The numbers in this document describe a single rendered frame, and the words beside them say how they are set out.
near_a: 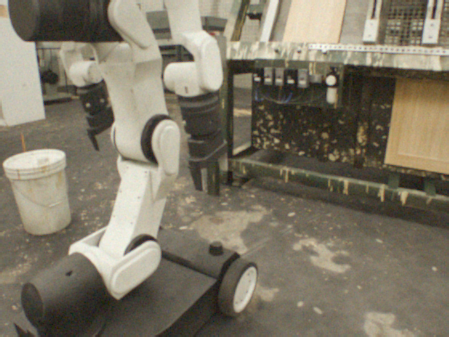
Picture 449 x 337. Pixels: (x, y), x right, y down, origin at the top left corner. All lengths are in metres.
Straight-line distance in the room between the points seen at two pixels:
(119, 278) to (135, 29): 0.62
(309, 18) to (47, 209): 1.72
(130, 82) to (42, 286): 0.54
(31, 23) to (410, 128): 1.82
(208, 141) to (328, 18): 1.37
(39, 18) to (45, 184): 1.12
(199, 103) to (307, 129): 1.48
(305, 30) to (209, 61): 1.32
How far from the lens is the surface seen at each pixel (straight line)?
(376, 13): 1.91
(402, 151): 2.07
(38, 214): 1.80
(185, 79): 0.73
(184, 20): 0.71
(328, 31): 1.95
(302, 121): 2.15
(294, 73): 1.75
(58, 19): 0.76
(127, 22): 0.83
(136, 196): 0.98
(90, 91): 1.10
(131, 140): 0.95
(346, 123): 2.09
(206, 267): 1.12
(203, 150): 0.76
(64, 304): 0.88
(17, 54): 5.06
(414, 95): 2.01
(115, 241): 1.01
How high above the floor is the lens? 0.85
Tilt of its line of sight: 21 degrees down
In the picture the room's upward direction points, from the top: straight up
